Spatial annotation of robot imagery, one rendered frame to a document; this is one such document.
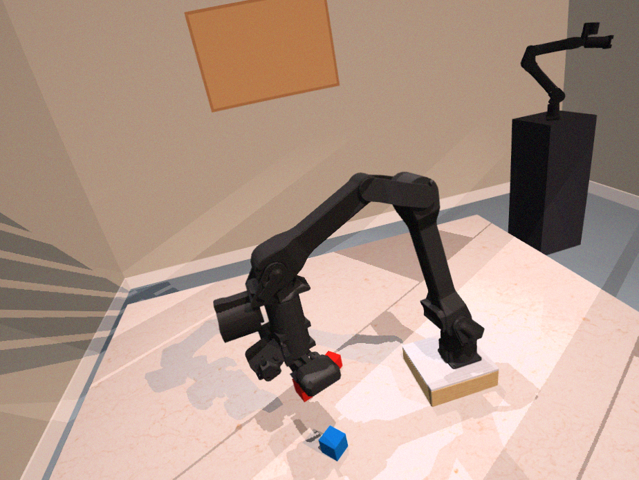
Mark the blue cube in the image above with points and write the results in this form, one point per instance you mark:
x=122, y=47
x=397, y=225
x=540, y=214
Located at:
x=333, y=443

